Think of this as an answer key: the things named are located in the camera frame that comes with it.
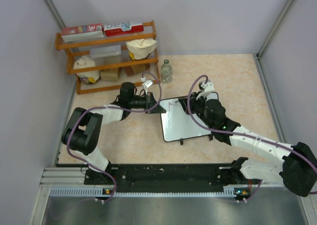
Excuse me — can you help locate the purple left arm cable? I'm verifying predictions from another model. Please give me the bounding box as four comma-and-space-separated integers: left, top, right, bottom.
66, 72, 163, 203

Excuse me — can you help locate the white flour bag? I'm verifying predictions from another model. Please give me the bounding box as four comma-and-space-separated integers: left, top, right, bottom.
73, 56, 100, 84

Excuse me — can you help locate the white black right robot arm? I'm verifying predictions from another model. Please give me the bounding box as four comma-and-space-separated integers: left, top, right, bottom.
178, 92, 317, 197

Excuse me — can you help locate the black framed whiteboard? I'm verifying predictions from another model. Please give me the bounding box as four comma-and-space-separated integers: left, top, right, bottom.
160, 98, 213, 145

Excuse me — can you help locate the clear glass bottle green cap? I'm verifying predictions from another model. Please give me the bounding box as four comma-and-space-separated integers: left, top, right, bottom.
160, 59, 173, 84

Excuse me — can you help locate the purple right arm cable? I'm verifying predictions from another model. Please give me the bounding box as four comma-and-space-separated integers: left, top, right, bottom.
187, 74, 317, 203

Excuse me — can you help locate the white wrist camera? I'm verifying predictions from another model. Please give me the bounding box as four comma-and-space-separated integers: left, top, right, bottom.
142, 79, 154, 90
198, 80, 214, 98

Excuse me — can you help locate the orange wooden shelf rack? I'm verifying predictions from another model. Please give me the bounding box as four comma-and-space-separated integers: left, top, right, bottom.
54, 21, 160, 95

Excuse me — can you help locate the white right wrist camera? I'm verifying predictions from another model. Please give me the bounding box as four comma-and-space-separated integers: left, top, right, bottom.
198, 80, 214, 98

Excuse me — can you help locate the red white box left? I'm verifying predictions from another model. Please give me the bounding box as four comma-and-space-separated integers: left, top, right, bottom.
61, 23, 104, 42

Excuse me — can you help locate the red white box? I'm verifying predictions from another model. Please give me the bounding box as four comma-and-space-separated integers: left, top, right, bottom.
103, 20, 144, 37
61, 23, 104, 42

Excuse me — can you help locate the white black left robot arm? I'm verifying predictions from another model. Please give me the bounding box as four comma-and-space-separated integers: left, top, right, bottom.
61, 80, 166, 184

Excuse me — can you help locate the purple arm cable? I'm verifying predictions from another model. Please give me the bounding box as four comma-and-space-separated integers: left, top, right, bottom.
66, 72, 163, 203
187, 74, 317, 203

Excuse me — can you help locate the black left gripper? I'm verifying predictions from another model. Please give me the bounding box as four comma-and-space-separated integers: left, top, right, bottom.
129, 92, 165, 113

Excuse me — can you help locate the red white box right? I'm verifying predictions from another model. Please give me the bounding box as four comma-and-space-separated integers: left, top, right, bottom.
103, 20, 144, 37

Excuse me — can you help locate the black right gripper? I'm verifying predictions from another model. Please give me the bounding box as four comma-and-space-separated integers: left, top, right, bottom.
180, 91, 214, 129

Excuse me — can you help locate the cream paper bag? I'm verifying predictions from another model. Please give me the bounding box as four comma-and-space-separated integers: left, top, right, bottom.
126, 39, 158, 60

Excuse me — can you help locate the clear plastic container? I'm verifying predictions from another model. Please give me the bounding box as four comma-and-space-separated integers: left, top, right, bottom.
90, 45, 123, 65

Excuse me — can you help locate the grey slotted cable duct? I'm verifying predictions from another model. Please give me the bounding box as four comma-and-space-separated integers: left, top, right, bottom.
50, 187, 251, 198

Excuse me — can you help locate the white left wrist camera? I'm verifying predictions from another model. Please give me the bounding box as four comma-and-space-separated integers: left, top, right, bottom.
142, 79, 154, 90

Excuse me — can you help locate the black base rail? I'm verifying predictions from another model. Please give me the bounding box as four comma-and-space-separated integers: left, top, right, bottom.
84, 163, 251, 193

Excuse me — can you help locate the tan cardboard box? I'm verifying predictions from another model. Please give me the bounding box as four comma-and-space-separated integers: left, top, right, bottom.
100, 67, 121, 81

